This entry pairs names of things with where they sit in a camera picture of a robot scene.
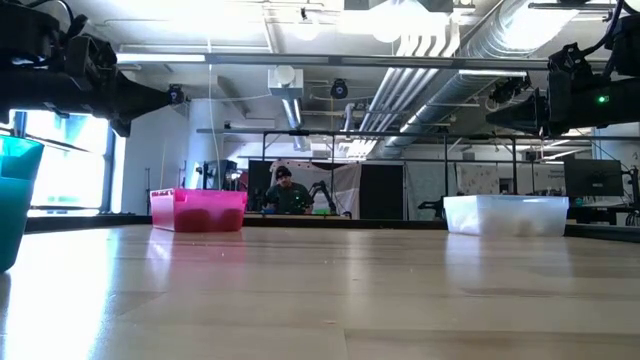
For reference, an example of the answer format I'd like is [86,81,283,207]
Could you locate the dark background equipment rack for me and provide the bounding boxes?
[196,158,250,192]

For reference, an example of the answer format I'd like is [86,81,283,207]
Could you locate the white ceiling light strip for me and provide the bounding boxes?
[115,52,207,65]

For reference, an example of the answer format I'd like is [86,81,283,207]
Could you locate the white backdrop cloth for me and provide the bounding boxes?
[269,160,362,217]

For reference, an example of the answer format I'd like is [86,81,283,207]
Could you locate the grey overhead crossbar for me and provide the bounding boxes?
[204,52,551,71]

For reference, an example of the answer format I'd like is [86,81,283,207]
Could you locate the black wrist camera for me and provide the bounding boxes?
[0,2,64,71]
[607,12,640,76]

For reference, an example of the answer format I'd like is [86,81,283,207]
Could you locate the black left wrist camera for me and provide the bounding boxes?
[0,2,64,71]

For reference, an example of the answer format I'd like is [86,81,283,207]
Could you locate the silver ventilation duct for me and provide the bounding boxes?
[377,0,584,159]

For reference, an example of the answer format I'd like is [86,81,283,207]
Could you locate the white patterned curtain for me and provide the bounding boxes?
[404,162,566,197]

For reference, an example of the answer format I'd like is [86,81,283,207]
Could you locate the bright window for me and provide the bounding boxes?
[0,109,119,211]

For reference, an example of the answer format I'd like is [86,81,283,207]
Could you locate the black background rack frame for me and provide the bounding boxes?
[196,127,640,221]

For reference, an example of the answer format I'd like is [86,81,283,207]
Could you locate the clear plastic basket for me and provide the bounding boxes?
[442,194,570,237]

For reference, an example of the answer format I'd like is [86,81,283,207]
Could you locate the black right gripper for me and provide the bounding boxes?
[485,42,640,135]

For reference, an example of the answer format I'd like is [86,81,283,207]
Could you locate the black aluminium table frame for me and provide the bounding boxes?
[24,212,640,244]

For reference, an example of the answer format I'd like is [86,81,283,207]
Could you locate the person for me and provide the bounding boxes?
[263,164,315,216]

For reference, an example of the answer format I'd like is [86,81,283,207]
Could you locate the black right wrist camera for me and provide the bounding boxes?
[607,12,640,76]

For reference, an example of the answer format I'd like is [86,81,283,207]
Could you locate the white ceiling junction box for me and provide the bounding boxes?
[267,64,305,100]

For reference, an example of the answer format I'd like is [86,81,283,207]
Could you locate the pink plastic basket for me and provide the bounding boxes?
[149,187,249,233]

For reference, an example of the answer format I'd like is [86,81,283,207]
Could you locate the black backdrop panel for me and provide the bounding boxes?
[359,163,405,221]

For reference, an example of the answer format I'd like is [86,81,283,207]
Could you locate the green lime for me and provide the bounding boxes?
[173,207,217,232]
[218,208,246,232]

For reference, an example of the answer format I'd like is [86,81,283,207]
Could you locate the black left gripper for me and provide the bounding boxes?
[0,33,174,139]

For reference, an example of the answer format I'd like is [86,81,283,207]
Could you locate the teal plastic basket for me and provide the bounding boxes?
[0,134,45,274]

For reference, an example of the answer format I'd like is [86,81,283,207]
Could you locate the white ceiling pipes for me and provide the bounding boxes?
[357,19,461,136]

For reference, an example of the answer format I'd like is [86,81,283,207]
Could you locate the black ceiling spotlight cluster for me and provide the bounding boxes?
[488,74,532,105]

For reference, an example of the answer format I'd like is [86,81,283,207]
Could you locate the black background monitor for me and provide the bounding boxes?
[563,158,625,199]

